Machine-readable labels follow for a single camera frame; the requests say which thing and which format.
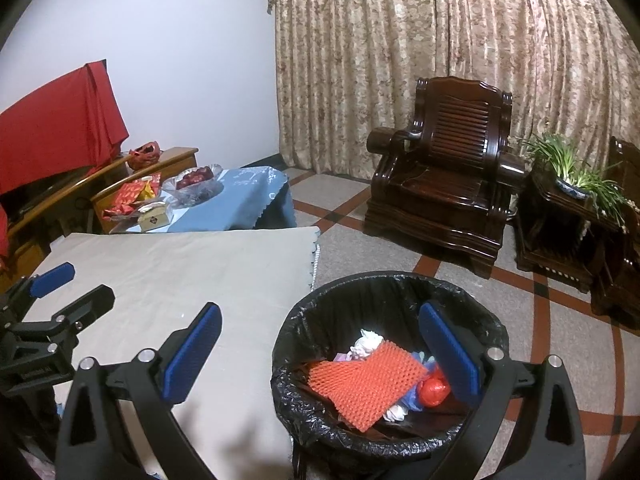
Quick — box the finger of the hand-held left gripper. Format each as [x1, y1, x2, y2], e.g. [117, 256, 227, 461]
[51, 284, 117, 349]
[0, 262, 77, 321]

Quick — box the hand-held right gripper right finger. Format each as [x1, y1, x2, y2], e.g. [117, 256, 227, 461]
[419, 301, 586, 480]

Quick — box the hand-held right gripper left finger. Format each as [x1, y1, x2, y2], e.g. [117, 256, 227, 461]
[55, 301, 223, 480]

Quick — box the red wrapper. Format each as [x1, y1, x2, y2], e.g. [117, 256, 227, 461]
[417, 367, 451, 408]

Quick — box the blue plastic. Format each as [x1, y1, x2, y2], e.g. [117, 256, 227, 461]
[397, 385, 423, 413]

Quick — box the orange foam net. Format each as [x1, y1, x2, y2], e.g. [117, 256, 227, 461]
[306, 340, 431, 432]

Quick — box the black-lined trash bin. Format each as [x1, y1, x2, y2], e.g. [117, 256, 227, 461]
[271, 270, 511, 480]

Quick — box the grey table cloth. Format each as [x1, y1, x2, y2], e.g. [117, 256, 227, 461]
[15, 226, 322, 480]

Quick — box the black television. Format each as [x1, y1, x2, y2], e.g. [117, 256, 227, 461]
[0, 167, 91, 221]

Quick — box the beige tissue box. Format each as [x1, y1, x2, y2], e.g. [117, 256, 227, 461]
[136, 201, 173, 233]

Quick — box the pile of red packets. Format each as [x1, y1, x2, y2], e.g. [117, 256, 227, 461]
[100, 174, 163, 221]

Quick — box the dark wooden side table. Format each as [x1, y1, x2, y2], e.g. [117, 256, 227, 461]
[515, 170, 626, 293]

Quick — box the glass fruit bowl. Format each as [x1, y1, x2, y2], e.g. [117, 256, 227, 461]
[165, 164, 225, 206]

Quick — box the red bag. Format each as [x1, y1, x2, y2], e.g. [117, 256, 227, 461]
[127, 140, 163, 170]

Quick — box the red cloth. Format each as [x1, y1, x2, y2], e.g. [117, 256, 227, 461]
[0, 61, 130, 196]

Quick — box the blue tablecloth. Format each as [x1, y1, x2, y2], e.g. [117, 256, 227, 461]
[110, 166, 298, 235]

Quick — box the pile of red fruits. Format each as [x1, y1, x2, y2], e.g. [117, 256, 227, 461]
[179, 166, 215, 186]

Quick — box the dark wooden armchair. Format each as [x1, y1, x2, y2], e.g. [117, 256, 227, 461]
[363, 76, 531, 281]

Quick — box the light wooden cabinet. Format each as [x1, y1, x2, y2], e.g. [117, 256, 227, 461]
[0, 147, 200, 286]

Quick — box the green potted plant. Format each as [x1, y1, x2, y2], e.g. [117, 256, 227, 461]
[520, 132, 640, 233]

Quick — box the beige patterned curtain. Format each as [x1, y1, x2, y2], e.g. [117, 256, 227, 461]
[266, 0, 640, 211]

